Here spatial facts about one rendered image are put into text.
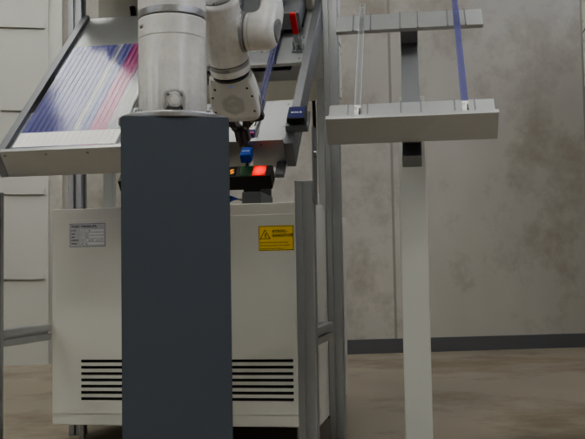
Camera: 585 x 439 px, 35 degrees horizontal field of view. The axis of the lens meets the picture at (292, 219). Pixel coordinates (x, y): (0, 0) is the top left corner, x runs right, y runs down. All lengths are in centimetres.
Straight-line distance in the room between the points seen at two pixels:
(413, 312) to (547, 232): 364
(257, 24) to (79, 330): 103
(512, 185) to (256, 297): 343
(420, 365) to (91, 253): 92
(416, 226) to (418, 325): 22
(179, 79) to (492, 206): 407
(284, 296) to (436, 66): 339
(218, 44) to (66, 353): 101
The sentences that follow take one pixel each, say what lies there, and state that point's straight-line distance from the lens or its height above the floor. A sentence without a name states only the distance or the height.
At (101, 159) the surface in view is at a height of 70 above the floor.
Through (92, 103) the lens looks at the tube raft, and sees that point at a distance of 233.
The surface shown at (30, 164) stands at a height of 70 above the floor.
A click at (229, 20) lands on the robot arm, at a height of 92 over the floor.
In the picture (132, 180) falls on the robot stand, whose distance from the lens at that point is 155.
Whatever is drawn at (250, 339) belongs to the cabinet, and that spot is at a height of 28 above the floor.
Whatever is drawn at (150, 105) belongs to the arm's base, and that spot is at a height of 73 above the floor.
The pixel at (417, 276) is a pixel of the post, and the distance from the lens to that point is 206.
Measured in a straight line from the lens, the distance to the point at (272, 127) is 210.
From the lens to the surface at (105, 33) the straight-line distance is 269.
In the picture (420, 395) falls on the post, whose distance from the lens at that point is 207.
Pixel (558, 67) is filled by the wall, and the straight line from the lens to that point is 583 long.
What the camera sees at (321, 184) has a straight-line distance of 266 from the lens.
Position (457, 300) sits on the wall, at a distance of 544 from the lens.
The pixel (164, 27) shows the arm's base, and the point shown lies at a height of 86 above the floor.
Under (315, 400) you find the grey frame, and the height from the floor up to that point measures 17.
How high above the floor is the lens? 43
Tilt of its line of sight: 4 degrees up
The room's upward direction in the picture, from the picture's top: 1 degrees counter-clockwise
